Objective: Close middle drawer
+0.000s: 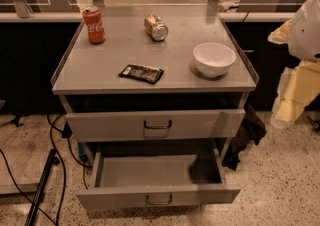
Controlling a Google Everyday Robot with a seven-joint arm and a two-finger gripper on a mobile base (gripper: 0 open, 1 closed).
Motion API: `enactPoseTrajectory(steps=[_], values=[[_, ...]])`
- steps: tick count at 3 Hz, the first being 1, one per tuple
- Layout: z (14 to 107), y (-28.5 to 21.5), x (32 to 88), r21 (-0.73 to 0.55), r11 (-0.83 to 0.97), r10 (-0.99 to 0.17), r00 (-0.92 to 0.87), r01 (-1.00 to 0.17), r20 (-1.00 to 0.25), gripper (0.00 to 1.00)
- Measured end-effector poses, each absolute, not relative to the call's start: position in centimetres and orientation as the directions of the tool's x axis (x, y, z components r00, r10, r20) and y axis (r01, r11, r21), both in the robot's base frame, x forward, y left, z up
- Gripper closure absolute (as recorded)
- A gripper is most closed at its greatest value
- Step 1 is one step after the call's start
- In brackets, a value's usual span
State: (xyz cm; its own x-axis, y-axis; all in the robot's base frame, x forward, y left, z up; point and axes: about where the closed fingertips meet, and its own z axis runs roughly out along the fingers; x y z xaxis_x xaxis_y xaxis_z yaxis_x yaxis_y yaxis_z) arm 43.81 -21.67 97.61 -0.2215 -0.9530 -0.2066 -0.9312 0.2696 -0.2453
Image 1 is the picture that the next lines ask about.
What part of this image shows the grey drawer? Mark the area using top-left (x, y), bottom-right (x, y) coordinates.
top-left (77, 146), bottom-right (240, 209)
top-left (66, 109), bottom-right (245, 142)

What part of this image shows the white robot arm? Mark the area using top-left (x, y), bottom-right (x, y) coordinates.
top-left (268, 0), bottom-right (320, 129)

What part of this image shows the grey top drawer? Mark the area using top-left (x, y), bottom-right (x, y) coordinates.
top-left (66, 109), bottom-right (245, 142)

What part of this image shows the grey metal drawer cabinet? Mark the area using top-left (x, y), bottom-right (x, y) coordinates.
top-left (50, 4), bottom-right (260, 168)

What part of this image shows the dark cloth on floor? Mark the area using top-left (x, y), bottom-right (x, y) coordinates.
top-left (222, 104), bottom-right (267, 170)

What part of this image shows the white bowl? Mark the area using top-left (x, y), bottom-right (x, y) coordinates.
top-left (193, 43), bottom-right (236, 78)

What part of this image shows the black snack packet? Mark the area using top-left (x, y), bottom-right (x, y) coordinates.
top-left (118, 64), bottom-right (164, 84)

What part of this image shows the orange silver lying can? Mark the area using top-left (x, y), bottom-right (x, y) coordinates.
top-left (144, 14), bottom-right (168, 41)

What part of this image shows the red cola can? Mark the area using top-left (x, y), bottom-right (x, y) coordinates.
top-left (82, 6), bottom-right (105, 44)

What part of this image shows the black floor bar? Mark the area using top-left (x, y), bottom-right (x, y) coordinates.
top-left (24, 149), bottom-right (56, 226)

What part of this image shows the black floor cable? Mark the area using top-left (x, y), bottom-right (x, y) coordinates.
top-left (0, 113), bottom-right (93, 226)

